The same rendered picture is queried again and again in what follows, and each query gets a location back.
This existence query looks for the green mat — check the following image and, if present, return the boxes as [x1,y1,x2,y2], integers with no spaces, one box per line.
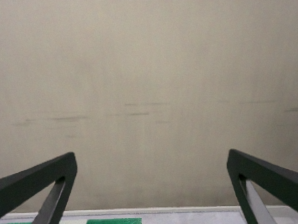
[3,218,142,224]

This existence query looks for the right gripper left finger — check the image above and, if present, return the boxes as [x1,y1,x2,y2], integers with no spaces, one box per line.
[0,152,78,224]

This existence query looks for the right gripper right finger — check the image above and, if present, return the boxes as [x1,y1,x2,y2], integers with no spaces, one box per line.
[227,149,298,224]

